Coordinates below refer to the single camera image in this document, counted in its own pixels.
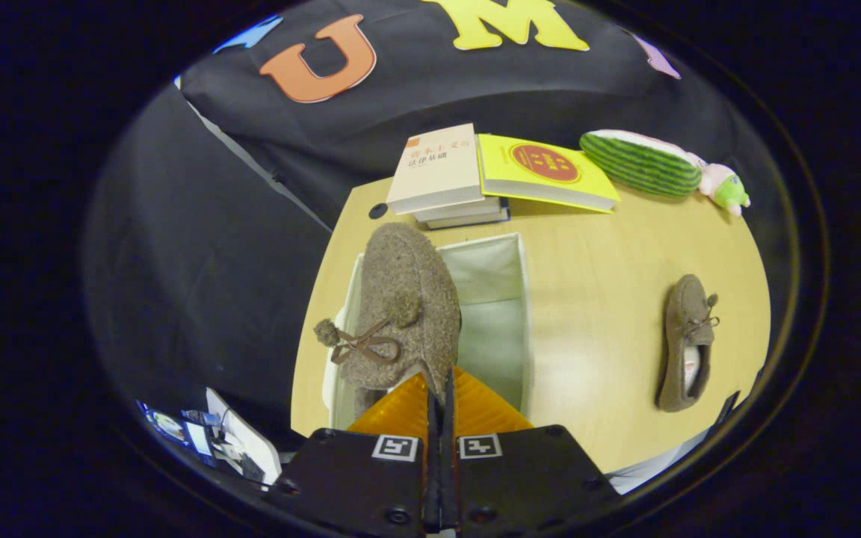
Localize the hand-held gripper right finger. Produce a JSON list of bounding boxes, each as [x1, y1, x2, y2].
[[442, 366, 622, 533]]

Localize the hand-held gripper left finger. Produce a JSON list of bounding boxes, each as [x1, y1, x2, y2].
[[270, 370, 440, 535]]

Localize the grey fabric storage box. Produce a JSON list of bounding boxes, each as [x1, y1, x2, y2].
[[322, 232, 534, 434]]

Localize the brown fuzzy shoe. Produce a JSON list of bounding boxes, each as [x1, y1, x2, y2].
[[314, 222, 463, 419], [655, 273, 721, 413]]

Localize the white paper sheet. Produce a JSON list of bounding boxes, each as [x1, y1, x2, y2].
[[205, 387, 282, 485]]

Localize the blue and white packets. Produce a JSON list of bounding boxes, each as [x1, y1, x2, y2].
[[141, 403, 213, 458]]

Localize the white book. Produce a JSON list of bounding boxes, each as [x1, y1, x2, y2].
[[412, 196, 502, 223]]

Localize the yellow book with red circle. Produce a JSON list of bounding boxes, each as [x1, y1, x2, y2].
[[477, 133, 621, 214]]

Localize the beige book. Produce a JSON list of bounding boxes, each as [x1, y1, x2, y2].
[[386, 123, 485, 216]]

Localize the watermelon slice plush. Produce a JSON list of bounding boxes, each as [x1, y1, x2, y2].
[[578, 129, 703, 199]]

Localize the pink and green plush toy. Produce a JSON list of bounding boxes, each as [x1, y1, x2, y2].
[[688, 153, 751, 217]]

